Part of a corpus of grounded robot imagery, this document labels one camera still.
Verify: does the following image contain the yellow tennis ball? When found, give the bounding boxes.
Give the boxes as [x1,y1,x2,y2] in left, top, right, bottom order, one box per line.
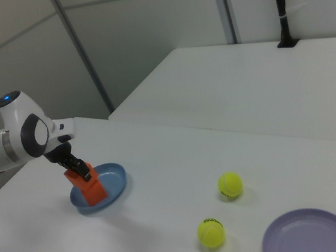
[195,215,228,250]
[216,169,246,203]

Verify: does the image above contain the black camera pole with base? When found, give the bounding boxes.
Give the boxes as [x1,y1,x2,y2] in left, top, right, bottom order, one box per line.
[269,0,300,51]

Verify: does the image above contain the purple plate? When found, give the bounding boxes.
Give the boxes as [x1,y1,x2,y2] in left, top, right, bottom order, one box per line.
[256,203,336,252]

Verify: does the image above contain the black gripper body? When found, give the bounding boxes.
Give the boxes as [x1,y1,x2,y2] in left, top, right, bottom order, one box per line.
[42,141,76,167]

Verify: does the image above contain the blue plate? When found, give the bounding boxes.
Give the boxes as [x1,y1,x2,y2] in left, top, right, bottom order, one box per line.
[65,160,133,217]

